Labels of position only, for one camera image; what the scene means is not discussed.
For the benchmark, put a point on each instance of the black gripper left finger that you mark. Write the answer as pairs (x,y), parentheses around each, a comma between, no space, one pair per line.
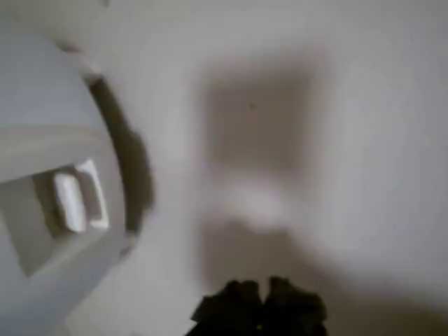
(231,311)

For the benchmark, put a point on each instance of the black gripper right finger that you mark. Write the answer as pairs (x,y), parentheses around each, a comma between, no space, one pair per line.
(294,311)

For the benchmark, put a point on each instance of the white rice cooker body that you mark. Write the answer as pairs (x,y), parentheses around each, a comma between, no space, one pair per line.
(42,105)

